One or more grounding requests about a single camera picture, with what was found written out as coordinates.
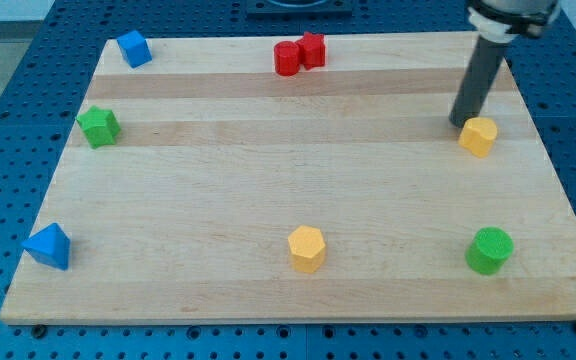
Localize yellow hexagon block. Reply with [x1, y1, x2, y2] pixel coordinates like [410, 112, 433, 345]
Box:
[287, 225, 326, 274]

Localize yellow heart block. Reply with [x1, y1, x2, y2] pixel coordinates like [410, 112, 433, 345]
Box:
[458, 117, 498, 158]

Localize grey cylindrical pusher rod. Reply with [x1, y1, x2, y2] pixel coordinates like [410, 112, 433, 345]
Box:
[449, 35, 508, 128]

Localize green star block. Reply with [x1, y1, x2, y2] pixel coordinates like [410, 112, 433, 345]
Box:
[76, 106, 121, 149]

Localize red star block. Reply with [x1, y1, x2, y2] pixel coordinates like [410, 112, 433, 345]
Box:
[296, 32, 326, 70]

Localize wooden board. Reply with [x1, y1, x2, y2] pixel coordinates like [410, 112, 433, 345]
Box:
[0, 32, 576, 325]

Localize red cylinder block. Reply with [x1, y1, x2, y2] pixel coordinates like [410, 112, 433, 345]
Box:
[273, 41, 301, 76]

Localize green cylinder block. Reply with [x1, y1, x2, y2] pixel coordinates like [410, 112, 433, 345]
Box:
[465, 227, 514, 275]

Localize blue cube block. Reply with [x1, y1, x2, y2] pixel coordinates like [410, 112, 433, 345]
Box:
[116, 30, 152, 68]

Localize blue triangle block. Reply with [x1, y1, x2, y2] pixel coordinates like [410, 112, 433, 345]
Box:
[22, 223, 71, 271]

